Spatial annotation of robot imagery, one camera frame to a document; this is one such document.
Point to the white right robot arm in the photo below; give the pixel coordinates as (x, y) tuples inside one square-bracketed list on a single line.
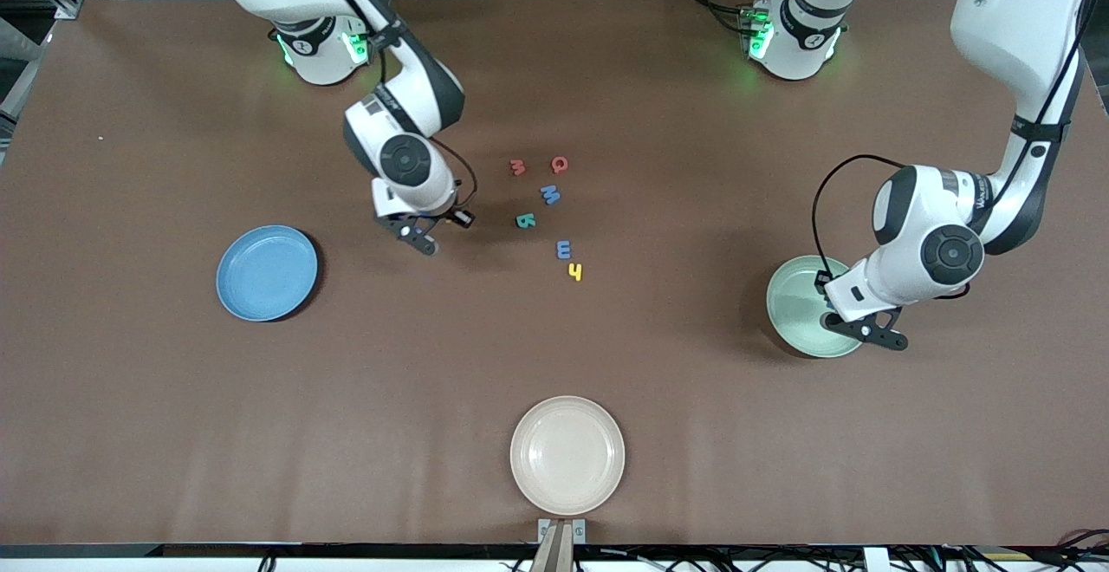
[(407, 160)]

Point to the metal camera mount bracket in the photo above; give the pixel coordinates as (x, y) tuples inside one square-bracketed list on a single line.
[(561, 546)]

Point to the red round letter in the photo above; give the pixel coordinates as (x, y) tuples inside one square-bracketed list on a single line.
[(560, 165)]

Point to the blue plate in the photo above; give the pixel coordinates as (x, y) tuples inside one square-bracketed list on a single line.
[(264, 277)]

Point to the green letter B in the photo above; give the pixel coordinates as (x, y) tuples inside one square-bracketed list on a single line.
[(526, 221)]

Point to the blue letter M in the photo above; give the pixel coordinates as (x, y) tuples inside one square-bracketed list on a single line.
[(550, 195)]

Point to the blue comb-shaped letter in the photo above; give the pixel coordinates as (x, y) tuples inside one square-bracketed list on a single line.
[(563, 249)]

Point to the green plate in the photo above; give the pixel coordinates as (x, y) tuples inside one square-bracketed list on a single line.
[(797, 312)]

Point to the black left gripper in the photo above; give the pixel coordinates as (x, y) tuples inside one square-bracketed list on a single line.
[(823, 281)]

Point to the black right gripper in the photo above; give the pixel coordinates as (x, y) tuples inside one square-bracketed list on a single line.
[(448, 216)]

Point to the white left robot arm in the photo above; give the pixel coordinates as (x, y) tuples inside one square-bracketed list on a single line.
[(953, 253)]

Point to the pinkish red letter m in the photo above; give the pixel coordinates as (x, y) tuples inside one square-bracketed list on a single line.
[(517, 167)]

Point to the beige plate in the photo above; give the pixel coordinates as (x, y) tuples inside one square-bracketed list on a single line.
[(567, 455)]

